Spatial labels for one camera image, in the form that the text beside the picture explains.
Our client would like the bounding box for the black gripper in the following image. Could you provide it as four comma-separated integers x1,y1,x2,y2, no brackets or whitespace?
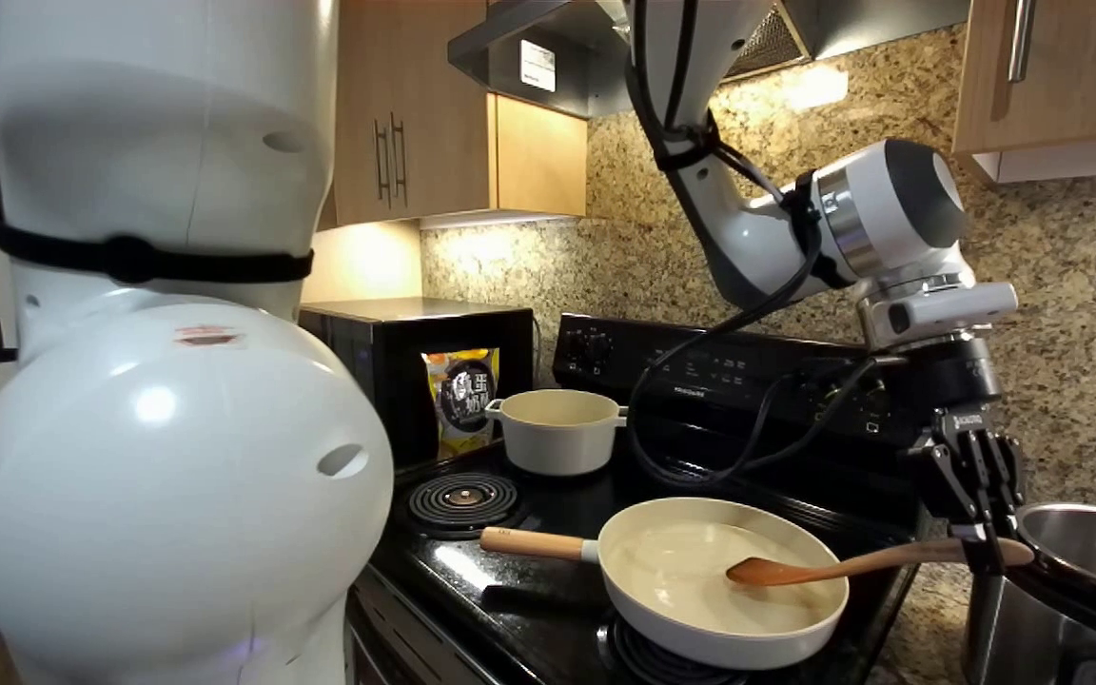
904,331,1033,564

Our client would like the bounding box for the wooden cooking spatula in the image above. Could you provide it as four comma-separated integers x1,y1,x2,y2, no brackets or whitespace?
724,534,1039,590

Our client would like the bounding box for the black electric stove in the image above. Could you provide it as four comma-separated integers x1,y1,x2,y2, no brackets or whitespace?
344,312,946,685

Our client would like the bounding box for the white frying pan wooden handle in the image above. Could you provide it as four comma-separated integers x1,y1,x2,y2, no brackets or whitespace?
480,493,853,675

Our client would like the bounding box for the stainless steel pressure cooker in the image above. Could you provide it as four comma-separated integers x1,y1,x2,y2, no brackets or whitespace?
961,498,1096,685

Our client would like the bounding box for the wooden upper cabinet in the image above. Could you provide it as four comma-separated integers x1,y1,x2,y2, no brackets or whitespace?
954,0,1096,188
315,0,594,231

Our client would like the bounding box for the black microwave oven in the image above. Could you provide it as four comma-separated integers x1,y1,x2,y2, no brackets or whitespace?
292,295,540,472

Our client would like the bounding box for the white two-handled pot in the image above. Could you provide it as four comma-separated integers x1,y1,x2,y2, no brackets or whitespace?
483,384,636,478

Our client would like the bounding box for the yellow black snack bag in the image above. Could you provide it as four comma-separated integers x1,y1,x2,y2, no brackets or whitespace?
422,345,507,469

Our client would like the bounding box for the steel range hood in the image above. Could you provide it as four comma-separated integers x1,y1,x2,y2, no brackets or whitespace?
447,0,972,125

